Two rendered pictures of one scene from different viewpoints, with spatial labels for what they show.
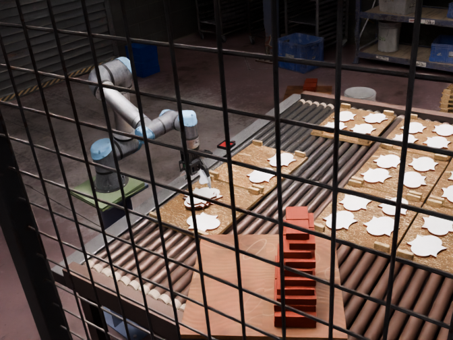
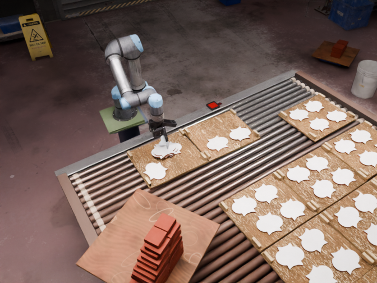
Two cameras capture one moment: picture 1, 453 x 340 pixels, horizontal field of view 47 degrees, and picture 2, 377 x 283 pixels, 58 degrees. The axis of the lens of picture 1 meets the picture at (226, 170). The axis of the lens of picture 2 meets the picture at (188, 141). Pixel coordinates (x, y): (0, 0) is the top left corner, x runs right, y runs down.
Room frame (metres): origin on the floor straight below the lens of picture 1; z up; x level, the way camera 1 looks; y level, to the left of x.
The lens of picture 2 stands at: (0.63, -0.60, 2.51)
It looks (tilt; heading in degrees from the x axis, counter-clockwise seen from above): 44 degrees down; 22
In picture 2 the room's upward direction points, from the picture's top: 2 degrees counter-clockwise
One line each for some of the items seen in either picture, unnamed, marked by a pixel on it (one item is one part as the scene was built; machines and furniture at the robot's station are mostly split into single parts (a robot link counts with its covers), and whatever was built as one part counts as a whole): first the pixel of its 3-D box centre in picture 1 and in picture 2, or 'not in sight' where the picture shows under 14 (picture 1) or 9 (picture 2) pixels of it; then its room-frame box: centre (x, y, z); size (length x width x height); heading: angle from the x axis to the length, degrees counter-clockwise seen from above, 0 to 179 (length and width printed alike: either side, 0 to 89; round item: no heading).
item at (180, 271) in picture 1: (278, 181); (229, 150); (2.20, -0.25, 0.90); 1.95 x 0.05 x 0.05; 143
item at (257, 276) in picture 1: (264, 280); (151, 244); (1.34, -0.10, 1.03); 0.50 x 0.50 x 0.02; 82
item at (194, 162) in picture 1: (191, 158); (157, 126); (1.99, 0.15, 1.18); 0.09 x 0.08 x 0.12; 138
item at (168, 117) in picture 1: (170, 121); (147, 96); (2.06, 0.22, 1.34); 0.11 x 0.11 x 0.08; 43
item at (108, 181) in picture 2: (244, 172); (211, 133); (2.32, -0.09, 0.90); 1.95 x 0.05 x 0.05; 143
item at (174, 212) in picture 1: (206, 207); (166, 157); (1.98, 0.11, 0.93); 0.41 x 0.35 x 0.02; 142
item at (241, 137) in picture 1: (209, 164); (194, 118); (2.46, 0.09, 0.89); 2.08 x 0.09 x 0.06; 143
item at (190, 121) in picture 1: (187, 124); (156, 104); (2.00, 0.15, 1.34); 0.09 x 0.08 x 0.11; 43
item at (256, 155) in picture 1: (257, 167); (220, 134); (2.31, -0.16, 0.93); 0.41 x 0.35 x 0.02; 141
